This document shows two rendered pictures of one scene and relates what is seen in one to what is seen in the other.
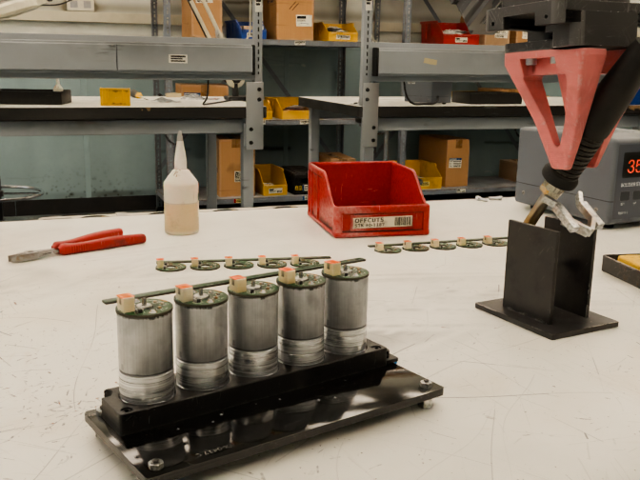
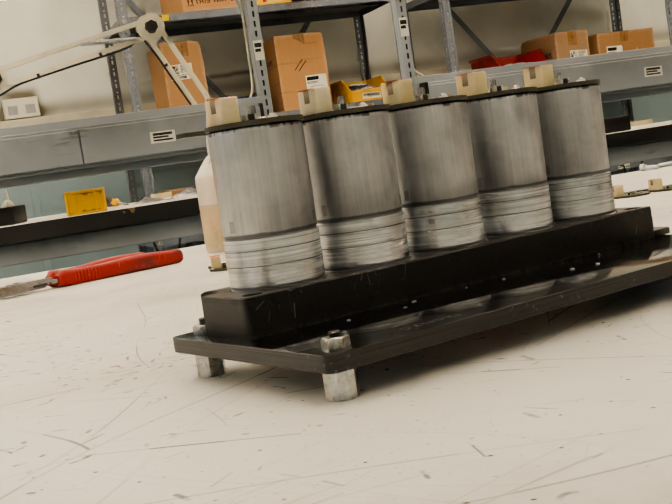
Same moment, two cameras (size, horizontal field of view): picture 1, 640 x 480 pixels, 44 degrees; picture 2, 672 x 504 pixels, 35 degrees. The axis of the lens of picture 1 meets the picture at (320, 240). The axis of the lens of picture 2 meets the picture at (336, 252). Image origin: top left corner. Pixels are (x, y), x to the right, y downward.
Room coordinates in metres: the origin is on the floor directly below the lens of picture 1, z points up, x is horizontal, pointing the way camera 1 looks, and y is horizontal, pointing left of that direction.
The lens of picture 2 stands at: (0.06, 0.06, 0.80)
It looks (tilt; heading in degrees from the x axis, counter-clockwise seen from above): 5 degrees down; 1
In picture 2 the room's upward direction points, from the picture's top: 8 degrees counter-clockwise
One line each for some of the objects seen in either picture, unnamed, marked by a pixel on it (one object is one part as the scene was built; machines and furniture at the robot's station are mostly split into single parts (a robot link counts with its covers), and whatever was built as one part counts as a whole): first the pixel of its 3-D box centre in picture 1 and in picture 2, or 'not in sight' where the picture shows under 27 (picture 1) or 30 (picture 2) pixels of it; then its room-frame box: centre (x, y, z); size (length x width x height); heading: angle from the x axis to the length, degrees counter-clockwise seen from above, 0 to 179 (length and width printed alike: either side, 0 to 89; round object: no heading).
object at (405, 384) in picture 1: (272, 409); (493, 300); (0.35, 0.02, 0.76); 0.16 x 0.07 x 0.01; 126
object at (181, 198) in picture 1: (180, 182); (220, 174); (0.77, 0.14, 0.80); 0.03 x 0.03 x 0.10
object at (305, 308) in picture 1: (300, 326); (505, 175); (0.38, 0.01, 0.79); 0.02 x 0.02 x 0.05
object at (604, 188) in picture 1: (598, 173); not in sight; (0.90, -0.32, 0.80); 0.15 x 0.12 x 0.10; 26
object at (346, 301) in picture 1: (344, 316); (569, 164); (0.40, -0.01, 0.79); 0.02 x 0.02 x 0.05
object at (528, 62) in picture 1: (579, 94); not in sight; (0.51, -0.16, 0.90); 0.07 x 0.07 x 0.09; 29
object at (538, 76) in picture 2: (333, 268); (540, 77); (0.40, -0.01, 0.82); 0.01 x 0.01 x 0.01; 36
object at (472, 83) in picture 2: (288, 275); (473, 84); (0.38, 0.02, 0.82); 0.01 x 0.01 x 0.01; 36
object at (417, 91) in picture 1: (428, 91); not in sight; (3.21, -0.42, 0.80); 0.15 x 0.12 x 0.10; 39
